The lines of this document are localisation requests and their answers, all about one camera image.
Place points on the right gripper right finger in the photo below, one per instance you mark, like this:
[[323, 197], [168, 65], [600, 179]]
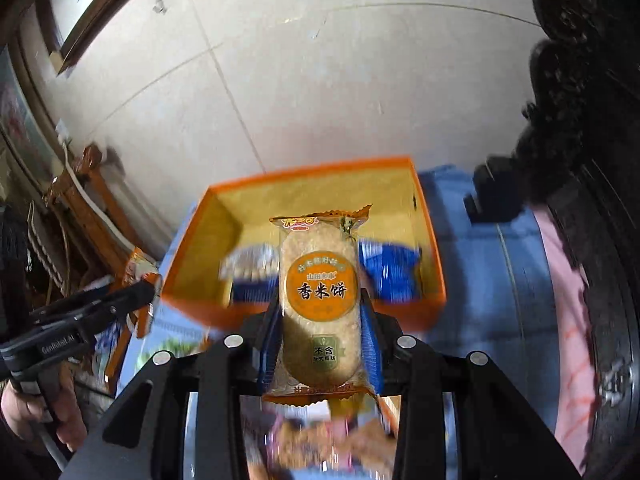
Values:
[[459, 417]]

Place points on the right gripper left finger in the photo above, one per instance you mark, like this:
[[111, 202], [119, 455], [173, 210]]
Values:
[[143, 434]]

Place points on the green snack packet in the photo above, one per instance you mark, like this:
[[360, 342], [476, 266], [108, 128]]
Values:
[[183, 347]]

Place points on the orange rice cracker packet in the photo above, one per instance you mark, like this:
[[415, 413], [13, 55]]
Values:
[[319, 289]]

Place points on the blue snack bag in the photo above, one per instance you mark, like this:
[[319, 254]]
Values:
[[253, 271], [391, 270]]

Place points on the pink cookie bag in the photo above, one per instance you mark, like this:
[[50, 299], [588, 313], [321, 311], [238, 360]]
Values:
[[337, 446]]

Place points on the person's left hand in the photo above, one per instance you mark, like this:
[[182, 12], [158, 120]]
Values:
[[21, 412]]

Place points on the pink cushion cover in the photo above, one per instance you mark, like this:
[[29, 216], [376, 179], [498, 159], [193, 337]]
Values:
[[577, 398]]

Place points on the carved wooden chair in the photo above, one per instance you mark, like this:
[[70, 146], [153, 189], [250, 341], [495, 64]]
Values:
[[73, 236]]

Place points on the blue tablecloth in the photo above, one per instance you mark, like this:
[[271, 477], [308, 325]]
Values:
[[500, 294]]

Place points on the orange cardboard box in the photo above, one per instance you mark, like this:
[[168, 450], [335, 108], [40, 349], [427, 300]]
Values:
[[237, 214]]

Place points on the dark carved wooden sofa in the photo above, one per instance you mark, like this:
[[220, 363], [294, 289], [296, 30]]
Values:
[[579, 155]]

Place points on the wall power socket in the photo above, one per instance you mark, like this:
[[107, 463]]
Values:
[[62, 133]]

